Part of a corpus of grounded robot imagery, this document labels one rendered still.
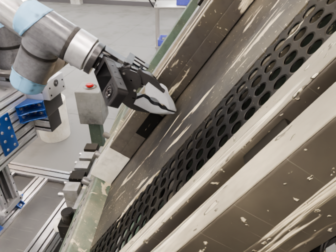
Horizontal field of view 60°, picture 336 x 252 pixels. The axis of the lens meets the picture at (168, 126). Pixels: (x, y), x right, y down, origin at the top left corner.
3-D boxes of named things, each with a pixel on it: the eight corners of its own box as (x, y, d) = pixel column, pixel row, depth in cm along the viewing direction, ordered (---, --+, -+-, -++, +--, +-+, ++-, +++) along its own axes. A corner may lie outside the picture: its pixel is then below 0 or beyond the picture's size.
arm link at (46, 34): (24, 26, 63) (37, -9, 58) (71, 55, 65) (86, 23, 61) (4, 38, 56) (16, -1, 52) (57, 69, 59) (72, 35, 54)
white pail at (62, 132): (51, 123, 290) (40, 79, 265) (79, 127, 283) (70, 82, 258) (31, 141, 264) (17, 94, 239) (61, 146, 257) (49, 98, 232)
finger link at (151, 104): (176, 102, 69) (143, 81, 67) (175, 114, 64) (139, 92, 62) (169, 111, 70) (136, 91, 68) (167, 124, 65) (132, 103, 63)
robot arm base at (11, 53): (-11, 68, 132) (-18, 46, 127) (12, 57, 145) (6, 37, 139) (18, 71, 129) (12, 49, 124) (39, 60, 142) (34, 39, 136)
